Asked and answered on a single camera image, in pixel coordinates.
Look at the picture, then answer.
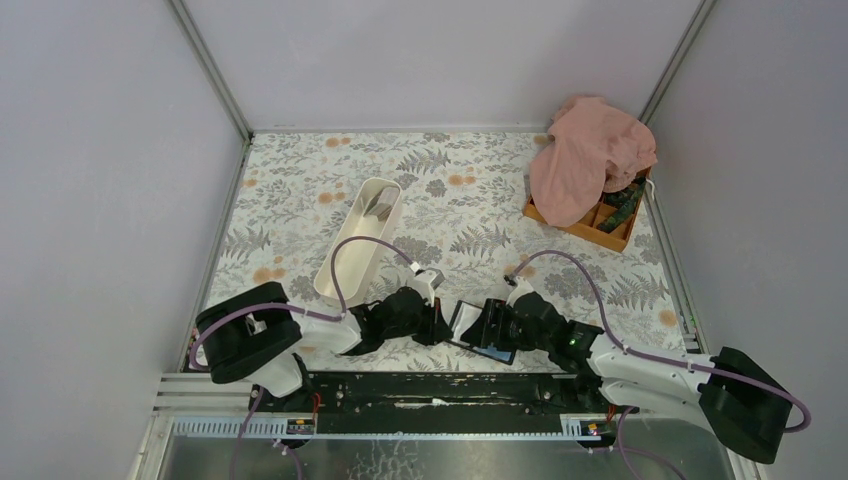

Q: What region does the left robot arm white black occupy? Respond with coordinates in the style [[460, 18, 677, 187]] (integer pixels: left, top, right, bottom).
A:
[[189, 281, 452, 398]]

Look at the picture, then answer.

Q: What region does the floral patterned table mat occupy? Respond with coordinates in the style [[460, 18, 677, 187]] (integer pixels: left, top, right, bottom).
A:
[[208, 132, 685, 373]]

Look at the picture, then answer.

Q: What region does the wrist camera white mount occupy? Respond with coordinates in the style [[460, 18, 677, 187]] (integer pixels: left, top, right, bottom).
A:
[[506, 276, 535, 307], [407, 268, 445, 307]]

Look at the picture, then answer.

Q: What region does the pink cloth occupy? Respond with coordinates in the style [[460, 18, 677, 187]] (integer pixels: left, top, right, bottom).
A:
[[529, 95, 658, 227]]

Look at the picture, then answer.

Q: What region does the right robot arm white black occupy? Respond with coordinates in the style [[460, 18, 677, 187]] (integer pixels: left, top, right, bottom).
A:
[[450, 292, 792, 464]]

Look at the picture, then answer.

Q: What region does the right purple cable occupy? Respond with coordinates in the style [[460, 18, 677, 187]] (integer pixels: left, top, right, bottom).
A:
[[506, 249, 813, 480]]

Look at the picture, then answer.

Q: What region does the purple cable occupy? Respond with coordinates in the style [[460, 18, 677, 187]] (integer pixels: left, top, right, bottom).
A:
[[188, 235, 422, 480], [506, 249, 813, 480]]

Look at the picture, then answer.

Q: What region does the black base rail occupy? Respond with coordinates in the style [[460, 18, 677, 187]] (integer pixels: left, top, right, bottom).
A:
[[258, 371, 619, 435]]

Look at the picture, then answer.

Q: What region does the cream plastic oblong tray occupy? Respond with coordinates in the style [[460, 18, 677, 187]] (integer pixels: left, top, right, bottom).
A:
[[313, 177, 403, 307]]

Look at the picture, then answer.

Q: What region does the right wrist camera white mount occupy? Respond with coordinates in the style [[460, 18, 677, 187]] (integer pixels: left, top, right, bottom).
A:
[[506, 276, 535, 307]]

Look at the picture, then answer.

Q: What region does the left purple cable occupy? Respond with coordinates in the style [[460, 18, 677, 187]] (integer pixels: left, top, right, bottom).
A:
[[188, 235, 422, 480]]

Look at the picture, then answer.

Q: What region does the wooden organizer box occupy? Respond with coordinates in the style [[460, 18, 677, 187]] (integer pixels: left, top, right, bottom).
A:
[[558, 167, 653, 252]]

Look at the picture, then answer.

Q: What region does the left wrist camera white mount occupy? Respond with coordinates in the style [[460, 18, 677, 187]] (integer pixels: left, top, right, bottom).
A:
[[407, 268, 445, 307]]

